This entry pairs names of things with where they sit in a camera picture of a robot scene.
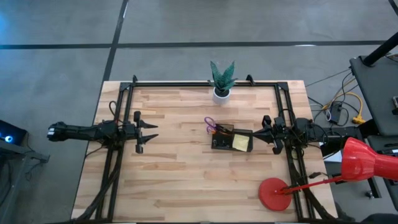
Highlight black mesh desk organizer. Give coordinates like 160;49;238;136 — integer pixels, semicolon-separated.
211;123;254;153

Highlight black pole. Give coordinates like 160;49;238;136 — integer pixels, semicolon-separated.
362;30;398;68

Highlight red desk lamp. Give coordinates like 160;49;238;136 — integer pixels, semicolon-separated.
258;137;398;212

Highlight black aluminium table frame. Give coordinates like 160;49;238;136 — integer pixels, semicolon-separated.
73;74;340;223

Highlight black device with blue light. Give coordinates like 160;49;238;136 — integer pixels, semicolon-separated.
0;119;28;146

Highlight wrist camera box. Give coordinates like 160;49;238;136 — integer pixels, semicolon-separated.
123;123;137;140
273;116;287;129

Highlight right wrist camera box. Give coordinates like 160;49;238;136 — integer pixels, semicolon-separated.
273;116;287;129

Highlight yellow extension cable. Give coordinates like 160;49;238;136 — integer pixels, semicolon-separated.
322;91;367;125

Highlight snake plant in white pot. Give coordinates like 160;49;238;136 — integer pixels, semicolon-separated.
207;60;239;106

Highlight grey metal stand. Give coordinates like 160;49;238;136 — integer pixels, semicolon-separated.
0;139;50;224

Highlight black power adapter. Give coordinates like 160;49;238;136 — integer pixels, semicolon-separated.
328;101;343;124

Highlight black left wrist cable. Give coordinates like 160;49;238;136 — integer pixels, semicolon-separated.
108;100;126;124

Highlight purple handled scissors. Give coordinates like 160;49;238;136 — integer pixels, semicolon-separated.
203;116;230;135

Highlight yellow sticky note pad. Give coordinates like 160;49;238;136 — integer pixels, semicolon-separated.
232;133;251;152

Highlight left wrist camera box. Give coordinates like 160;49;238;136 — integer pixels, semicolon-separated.
123;123;137;140

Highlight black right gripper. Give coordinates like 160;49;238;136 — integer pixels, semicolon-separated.
252;114;295;156

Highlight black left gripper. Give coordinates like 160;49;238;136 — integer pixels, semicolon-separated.
123;110;160;155

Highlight white paper sheet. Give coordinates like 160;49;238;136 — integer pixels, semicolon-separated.
323;150;343;164

